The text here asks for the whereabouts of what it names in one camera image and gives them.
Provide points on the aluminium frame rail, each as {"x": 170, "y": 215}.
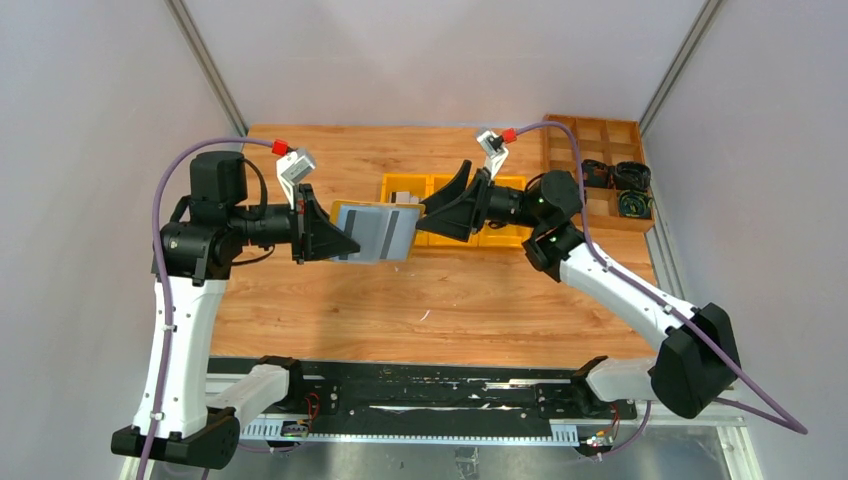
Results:
{"x": 734, "y": 449}

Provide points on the grey cards in left bin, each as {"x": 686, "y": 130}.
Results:
{"x": 403, "y": 197}

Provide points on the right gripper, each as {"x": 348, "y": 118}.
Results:
{"x": 479, "y": 205}

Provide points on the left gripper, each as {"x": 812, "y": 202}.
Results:
{"x": 303, "y": 225}

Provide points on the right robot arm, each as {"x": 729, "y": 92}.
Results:
{"x": 692, "y": 344}

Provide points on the grey credit card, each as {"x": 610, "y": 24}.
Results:
{"x": 381, "y": 232}

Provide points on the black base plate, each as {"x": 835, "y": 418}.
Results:
{"x": 441, "y": 404}

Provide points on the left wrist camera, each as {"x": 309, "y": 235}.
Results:
{"x": 291, "y": 169}

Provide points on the yellow three-compartment bin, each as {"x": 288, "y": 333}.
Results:
{"x": 423, "y": 185}

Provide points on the wooden compartment tray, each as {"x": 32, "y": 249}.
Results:
{"x": 609, "y": 163}

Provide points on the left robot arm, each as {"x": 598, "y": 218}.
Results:
{"x": 195, "y": 253}

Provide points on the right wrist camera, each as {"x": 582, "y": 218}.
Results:
{"x": 494, "y": 147}

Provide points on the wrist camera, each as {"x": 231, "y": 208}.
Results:
{"x": 291, "y": 169}
{"x": 494, "y": 147}

